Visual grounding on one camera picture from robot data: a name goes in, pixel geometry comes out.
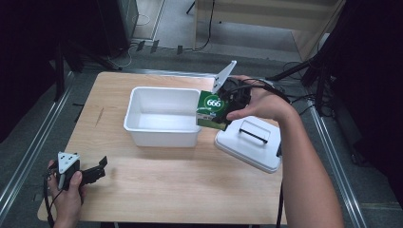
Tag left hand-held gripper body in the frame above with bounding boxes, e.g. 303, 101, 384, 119
47, 151, 87, 192

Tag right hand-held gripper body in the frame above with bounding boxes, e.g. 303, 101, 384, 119
211, 59, 255, 119

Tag green cardboard box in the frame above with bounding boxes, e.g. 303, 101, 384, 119
195, 89, 230, 132

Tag white lid with black handle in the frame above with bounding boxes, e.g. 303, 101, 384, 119
214, 115, 283, 175

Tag white plastic storage box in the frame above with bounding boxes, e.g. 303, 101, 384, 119
123, 85, 202, 148

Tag person's left hand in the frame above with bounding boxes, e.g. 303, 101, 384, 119
47, 159, 87, 228

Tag person's right hand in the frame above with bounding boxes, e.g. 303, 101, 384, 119
225, 74, 298, 125

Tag light wooden cabinet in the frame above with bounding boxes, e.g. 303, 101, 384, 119
191, 0, 347, 62

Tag black metal stand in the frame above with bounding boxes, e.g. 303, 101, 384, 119
51, 39, 124, 103
265, 51, 338, 117

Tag dark cabinet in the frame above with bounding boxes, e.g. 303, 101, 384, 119
94, 0, 141, 59

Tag silver metal floor rail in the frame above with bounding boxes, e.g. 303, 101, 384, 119
307, 100, 369, 228
0, 71, 75, 217

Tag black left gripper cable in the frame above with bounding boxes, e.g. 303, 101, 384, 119
42, 164, 63, 228

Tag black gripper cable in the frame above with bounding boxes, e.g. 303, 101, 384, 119
232, 77, 293, 228
42, 164, 63, 228

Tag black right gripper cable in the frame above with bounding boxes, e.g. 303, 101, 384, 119
232, 77, 293, 228

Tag hanging black cable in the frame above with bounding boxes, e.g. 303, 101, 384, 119
193, 0, 217, 52

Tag black floor cables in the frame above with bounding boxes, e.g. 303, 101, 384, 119
275, 60, 336, 128

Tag thin white floor cable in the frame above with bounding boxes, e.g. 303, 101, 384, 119
106, 12, 151, 68

